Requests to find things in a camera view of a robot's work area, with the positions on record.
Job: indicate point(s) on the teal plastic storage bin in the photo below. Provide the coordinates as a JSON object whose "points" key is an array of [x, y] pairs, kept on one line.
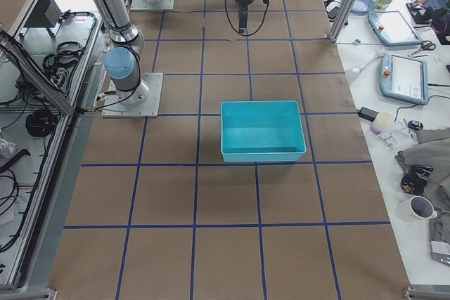
{"points": [[261, 131]]}

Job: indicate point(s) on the blue plate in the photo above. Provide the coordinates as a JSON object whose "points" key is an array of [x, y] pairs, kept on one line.
{"points": [[361, 7]]}

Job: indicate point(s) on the far teach pendant tablet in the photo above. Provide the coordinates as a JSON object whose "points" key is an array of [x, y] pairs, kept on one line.
{"points": [[393, 29]]}

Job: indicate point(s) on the teach pendant tablet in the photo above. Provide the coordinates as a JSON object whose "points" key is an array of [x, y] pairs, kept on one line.
{"points": [[393, 29], [404, 78]]}

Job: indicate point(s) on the black power adapter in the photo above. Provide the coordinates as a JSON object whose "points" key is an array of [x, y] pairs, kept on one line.
{"points": [[367, 114]]}

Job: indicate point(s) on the near teach pendant tablet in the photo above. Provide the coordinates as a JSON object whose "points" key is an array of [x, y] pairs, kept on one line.
{"points": [[404, 78]]}

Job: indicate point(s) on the lavender cup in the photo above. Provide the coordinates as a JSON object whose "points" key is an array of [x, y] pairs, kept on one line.
{"points": [[381, 122]]}

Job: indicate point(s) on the black scissors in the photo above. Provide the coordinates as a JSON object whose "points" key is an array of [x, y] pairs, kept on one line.
{"points": [[426, 45]]}

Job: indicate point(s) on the grey control box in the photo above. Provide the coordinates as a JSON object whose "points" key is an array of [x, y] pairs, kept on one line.
{"points": [[46, 15]]}

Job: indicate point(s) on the grey cloth pile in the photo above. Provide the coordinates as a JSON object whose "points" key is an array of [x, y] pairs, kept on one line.
{"points": [[432, 150]]}

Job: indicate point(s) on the black patterned mug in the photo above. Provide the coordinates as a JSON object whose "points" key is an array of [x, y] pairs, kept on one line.
{"points": [[415, 179]]}

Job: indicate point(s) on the white mug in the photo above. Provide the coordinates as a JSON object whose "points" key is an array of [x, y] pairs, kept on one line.
{"points": [[416, 208]]}

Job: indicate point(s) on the aluminium frame post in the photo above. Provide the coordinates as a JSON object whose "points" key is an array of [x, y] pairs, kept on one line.
{"points": [[348, 1]]}

